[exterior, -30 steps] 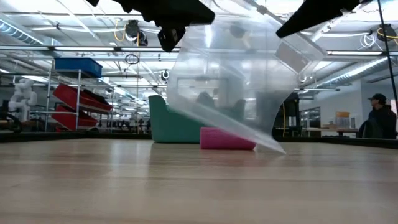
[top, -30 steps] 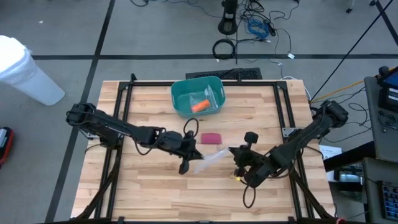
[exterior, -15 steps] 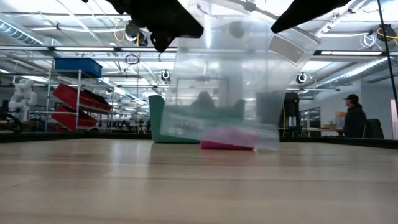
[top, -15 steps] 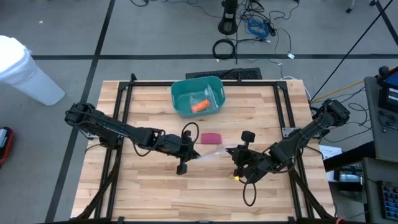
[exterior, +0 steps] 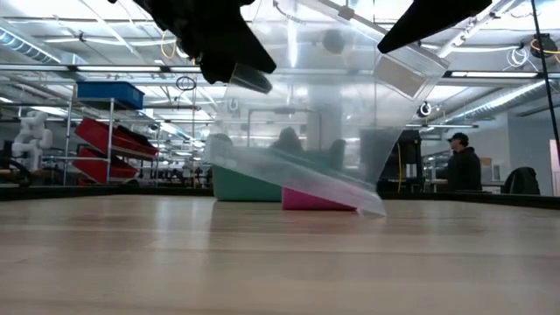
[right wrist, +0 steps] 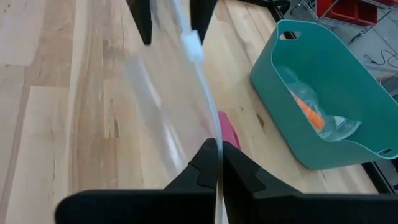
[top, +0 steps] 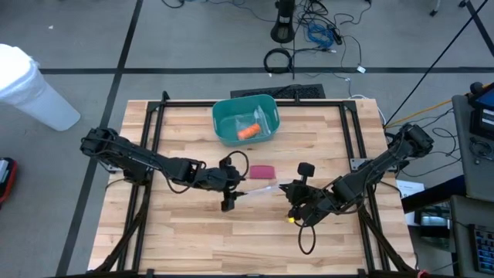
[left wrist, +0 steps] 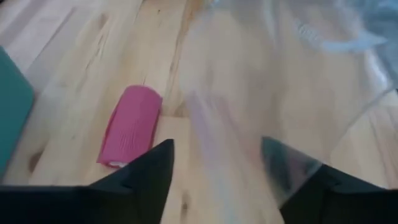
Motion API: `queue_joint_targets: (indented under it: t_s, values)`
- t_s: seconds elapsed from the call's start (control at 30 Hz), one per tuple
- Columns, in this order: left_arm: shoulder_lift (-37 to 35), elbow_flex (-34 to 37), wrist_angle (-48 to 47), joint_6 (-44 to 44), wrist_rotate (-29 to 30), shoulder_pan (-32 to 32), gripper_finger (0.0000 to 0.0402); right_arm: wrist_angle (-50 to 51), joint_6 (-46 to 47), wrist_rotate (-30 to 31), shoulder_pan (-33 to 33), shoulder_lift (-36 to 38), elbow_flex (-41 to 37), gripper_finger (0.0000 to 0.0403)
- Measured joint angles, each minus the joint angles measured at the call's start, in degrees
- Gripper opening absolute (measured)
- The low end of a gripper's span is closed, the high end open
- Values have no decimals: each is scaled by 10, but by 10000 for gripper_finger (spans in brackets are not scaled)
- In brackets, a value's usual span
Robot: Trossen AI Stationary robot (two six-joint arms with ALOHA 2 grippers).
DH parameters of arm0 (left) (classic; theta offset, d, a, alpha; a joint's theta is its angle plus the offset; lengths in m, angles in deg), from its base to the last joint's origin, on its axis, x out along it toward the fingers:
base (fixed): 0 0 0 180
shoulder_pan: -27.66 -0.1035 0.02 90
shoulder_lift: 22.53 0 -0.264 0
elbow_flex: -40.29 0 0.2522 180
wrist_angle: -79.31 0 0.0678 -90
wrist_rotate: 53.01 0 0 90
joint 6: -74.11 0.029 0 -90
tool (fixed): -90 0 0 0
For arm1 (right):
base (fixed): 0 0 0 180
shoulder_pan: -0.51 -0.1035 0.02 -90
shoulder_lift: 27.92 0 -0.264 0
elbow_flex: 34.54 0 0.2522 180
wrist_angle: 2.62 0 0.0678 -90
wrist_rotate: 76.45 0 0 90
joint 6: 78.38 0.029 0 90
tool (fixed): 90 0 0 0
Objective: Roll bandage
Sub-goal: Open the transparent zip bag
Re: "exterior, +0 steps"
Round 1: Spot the pink elastic bandage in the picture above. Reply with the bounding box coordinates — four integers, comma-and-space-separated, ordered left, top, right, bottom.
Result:
281, 186, 358, 213

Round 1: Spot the clear plastic zip bag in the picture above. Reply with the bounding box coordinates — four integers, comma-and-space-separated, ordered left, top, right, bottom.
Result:
204, 0, 452, 218

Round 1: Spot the grey metal shelf rack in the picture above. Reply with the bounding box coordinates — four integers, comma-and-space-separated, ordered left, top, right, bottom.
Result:
41, 82, 163, 187

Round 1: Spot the white robot figure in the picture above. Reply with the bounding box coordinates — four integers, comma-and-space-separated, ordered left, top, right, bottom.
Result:
10, 110, 54, 172

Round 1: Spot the black ceiling cable reel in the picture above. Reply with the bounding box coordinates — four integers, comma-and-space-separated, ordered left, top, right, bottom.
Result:
414, 101, 435, 120
520, 33, 560, 60

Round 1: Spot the person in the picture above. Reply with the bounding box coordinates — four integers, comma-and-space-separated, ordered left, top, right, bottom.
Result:
444, 132, 484, 193

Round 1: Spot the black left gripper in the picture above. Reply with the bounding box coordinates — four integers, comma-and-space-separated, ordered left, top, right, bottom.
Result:
107, 0, 278, 95

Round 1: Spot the yellow hanging cable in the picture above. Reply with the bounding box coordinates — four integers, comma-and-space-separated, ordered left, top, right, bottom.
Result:
395, 142, 403, 193

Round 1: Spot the teal plastic bin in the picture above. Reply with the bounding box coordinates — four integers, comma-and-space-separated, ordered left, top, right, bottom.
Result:
211, 133, 347, 203

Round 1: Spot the black office chair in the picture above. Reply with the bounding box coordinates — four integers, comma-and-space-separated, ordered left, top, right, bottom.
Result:
501, 166, 542, 197

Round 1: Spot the red plastic storage bin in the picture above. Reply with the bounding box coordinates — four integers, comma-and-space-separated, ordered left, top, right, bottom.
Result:
73, 116, 159, 158
71, 146, 140, 185

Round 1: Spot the blue plastic storage bin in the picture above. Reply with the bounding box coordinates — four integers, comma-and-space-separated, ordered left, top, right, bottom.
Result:
76, 80, 145, 110

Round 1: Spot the thin black pole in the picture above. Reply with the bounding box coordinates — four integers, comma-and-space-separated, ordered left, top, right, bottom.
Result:
530, 0, 560, 165

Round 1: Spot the black aluminium table frame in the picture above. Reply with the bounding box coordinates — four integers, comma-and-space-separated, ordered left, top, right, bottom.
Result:
0, 184, 560, 207

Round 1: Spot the black flat monitor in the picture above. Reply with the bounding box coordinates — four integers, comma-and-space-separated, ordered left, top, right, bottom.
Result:
359, 129, 424, 179

